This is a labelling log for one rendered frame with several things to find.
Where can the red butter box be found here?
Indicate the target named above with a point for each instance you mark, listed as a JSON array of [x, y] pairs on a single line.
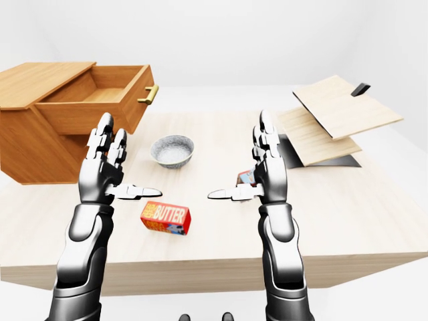
[[166, 218]]

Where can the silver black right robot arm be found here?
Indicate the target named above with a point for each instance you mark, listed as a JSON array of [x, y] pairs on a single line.
[[284, 261]]

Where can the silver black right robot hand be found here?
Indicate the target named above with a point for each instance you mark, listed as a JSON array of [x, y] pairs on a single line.
[[272, 174]]

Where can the pale wooden box base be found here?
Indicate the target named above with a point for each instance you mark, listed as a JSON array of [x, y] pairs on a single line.
[[314, 140]]

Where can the grey patterned bowl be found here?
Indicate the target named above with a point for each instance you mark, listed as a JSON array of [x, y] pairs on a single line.
[[172, 151]]

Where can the open wooden drawer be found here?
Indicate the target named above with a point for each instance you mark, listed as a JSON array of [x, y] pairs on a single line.
[[100, 97]]

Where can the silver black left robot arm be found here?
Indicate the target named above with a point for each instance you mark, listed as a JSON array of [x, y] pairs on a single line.
[[80, 261]]

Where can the wooden cabinet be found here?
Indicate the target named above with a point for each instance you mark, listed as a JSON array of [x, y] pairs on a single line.
[[36, 133]]

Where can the small dark rounded shape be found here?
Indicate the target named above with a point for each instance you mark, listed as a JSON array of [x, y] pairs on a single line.
[[228, 316], [184, 317]]

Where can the pale wooden box lid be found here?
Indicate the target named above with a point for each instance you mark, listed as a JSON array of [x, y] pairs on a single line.
[[346, 105]]

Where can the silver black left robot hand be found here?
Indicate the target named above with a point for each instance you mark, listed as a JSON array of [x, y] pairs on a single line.
[[97, 174]]

